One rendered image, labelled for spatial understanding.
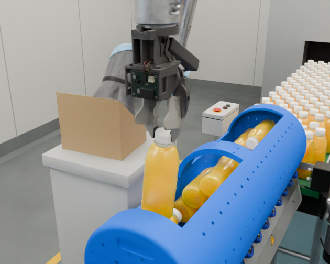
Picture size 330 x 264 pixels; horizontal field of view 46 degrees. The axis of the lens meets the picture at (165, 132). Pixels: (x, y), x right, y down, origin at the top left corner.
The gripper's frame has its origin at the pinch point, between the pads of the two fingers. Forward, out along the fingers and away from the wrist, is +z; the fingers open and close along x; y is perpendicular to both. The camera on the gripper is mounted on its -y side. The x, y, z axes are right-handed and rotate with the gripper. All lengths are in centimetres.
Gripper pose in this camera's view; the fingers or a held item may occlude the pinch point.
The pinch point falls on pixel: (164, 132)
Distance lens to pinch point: 73.5
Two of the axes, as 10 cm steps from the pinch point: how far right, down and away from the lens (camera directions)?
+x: 8.6, 1.8, -4.7
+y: -5.1, 3.3, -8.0
